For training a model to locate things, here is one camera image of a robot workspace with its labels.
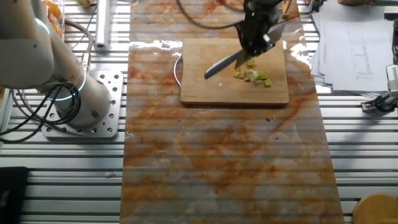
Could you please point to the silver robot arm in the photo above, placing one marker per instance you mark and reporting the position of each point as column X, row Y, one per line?
column 25, row 46

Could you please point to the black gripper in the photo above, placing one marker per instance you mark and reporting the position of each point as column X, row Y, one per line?
column 255, row 21

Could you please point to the black rectangular case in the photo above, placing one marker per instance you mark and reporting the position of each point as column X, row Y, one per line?
column 14, row 196

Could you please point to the wooden cup tree stand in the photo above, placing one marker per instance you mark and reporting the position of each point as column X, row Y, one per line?
column 376, row 210

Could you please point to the orange fruit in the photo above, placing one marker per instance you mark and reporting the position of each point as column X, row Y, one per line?
column 51, row 8
column 57, row 29

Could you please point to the tan cardboard box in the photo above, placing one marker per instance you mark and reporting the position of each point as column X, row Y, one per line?
column 354, row 2

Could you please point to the wooden cutting board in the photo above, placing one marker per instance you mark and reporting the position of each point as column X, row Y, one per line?
column 217, row 90

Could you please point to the steel cleaver knife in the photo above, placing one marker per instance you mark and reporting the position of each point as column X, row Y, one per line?
column 220, row 67

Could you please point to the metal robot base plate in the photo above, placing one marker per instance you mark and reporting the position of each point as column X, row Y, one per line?
column 113, row 102

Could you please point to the white plastic wrap roll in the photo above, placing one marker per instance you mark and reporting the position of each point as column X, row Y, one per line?
column 102, row 25

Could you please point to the green scallion stalk piece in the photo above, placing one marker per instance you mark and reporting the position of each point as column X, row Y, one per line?
column 267, row 83

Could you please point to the orange marble patterned mat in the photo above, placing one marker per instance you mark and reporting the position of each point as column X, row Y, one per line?
column 217, row 155

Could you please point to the small silver camera on mount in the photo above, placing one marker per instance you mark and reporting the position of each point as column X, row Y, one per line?
column 392, row 77

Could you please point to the white paper sheets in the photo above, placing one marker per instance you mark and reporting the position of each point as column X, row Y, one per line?
column 351, row 46

